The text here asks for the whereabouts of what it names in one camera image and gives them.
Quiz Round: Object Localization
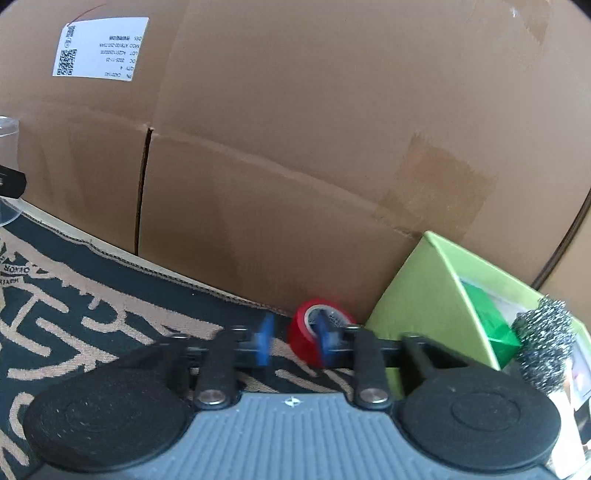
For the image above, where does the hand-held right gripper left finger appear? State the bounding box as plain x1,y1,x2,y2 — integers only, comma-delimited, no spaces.
157,314,278,412

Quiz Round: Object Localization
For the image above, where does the lime green shoe box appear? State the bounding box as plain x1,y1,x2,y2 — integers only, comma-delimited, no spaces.
362,231,591,478

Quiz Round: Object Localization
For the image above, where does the black patterned mat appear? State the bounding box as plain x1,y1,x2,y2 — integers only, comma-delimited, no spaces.
0,198,393,480

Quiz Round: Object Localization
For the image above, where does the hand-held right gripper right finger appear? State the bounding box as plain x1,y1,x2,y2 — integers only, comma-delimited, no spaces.
315,318,478,411

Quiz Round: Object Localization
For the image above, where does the steel wool scrubber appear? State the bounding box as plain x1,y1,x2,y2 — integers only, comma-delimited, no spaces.
510,295,578,395

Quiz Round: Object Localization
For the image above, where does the red tape roll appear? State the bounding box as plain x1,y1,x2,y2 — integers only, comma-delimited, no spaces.
287,298,358,370

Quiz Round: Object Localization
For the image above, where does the large brown cardboard box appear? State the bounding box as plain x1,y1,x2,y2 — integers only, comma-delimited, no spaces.
0,0,591,319

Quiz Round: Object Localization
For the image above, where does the white shipping label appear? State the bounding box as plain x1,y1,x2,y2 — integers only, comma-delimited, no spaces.
52,17,150,83

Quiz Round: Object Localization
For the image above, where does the clear plastic cup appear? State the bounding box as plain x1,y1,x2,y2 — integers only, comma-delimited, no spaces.
0,116,23,224

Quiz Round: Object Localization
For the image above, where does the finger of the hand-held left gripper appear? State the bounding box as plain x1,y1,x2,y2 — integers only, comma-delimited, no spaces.
0,165,27,199

